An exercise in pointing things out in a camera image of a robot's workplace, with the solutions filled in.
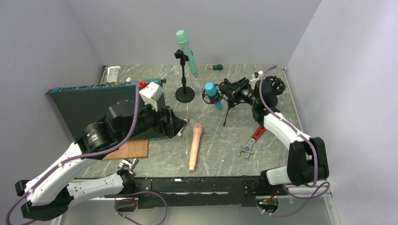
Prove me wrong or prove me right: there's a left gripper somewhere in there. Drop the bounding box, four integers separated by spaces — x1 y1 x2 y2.
120 98 188 143

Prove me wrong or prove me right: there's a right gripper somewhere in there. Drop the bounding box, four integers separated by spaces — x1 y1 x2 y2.
219 78 259 107

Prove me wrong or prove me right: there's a black tripod mic stand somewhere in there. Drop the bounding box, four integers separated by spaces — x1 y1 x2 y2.
201 82 233 126

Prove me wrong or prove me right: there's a blue microphone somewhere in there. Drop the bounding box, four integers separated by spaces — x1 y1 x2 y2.
205 82 222 110

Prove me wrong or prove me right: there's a pink microphone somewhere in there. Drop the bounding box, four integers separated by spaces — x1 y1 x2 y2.
188 123 203 171

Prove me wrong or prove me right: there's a black shock mount stand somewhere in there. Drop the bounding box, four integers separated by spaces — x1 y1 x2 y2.
262 76 286 98

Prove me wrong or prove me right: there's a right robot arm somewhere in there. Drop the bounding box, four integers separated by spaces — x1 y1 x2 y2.
219 76 329 195

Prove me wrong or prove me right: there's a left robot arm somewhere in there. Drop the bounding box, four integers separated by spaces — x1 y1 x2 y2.
15 100 186 222

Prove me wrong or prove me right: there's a black round base stand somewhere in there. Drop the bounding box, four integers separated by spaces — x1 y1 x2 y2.
174 49 195 103

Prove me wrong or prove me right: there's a green microphone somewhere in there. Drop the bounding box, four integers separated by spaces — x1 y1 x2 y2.
176 30 199 78

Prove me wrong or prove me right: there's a white plastic faucet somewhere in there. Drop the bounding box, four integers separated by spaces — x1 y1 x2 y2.
177 117 189 137

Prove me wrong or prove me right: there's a wooden board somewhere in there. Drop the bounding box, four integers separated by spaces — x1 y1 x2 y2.
102 139 149 160

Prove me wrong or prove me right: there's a chrome metal fitting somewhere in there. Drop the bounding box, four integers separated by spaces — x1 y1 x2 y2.
116 158 139 175

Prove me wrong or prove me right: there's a dark blue flat box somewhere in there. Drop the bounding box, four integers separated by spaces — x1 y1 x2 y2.
46 78 170 147

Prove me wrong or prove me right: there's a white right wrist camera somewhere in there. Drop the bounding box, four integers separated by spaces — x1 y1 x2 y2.
249 71 263 89

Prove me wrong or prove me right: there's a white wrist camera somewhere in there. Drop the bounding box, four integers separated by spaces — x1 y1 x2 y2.
138 81 163 112
249 71 263 89

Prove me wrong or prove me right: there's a green handled screwdriver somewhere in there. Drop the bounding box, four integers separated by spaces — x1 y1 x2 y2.
207 64 223 71

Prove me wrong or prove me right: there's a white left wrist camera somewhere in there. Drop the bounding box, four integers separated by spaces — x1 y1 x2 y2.
138 81 163 112

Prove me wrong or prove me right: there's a red handled adjustable wrench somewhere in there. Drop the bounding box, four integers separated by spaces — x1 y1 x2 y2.
237 126 266 159

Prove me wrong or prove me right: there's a silver metal bracket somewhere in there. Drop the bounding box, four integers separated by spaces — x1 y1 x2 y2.
100 66 121 84

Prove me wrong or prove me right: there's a black mounting rail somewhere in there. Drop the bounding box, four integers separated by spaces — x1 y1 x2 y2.
109 175 287 209

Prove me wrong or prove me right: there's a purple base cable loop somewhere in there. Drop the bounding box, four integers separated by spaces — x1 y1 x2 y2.
114 191 168 225

